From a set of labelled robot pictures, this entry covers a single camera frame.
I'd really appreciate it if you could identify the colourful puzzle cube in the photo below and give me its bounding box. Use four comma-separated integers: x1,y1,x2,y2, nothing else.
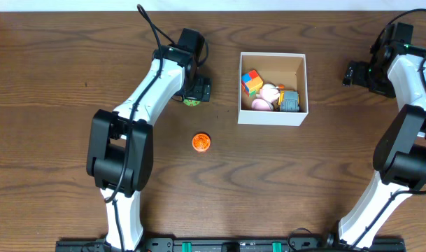
241,70,264,97

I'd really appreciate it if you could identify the pink duck toy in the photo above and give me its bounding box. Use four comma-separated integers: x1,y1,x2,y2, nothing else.
251,83,285,111

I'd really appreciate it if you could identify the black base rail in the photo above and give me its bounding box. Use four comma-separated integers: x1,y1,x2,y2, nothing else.
55,235,407,252

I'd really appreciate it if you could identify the white cardboard box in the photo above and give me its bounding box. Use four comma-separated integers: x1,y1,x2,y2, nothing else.
238,52,308,126

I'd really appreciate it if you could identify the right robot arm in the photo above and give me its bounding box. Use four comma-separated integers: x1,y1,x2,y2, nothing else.
328,42,426,251

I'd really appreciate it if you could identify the orange round disc toy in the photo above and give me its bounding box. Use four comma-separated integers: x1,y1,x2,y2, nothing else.
192,133,211,153

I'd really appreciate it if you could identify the green ball with orange numbers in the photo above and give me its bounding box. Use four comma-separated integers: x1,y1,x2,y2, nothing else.
183,99,201,106

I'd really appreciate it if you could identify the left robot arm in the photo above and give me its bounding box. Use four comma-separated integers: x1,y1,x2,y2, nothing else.
86,44,211,251

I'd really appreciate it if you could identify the yellow grey toy truck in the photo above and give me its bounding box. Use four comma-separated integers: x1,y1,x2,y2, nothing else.
278,90,300,112

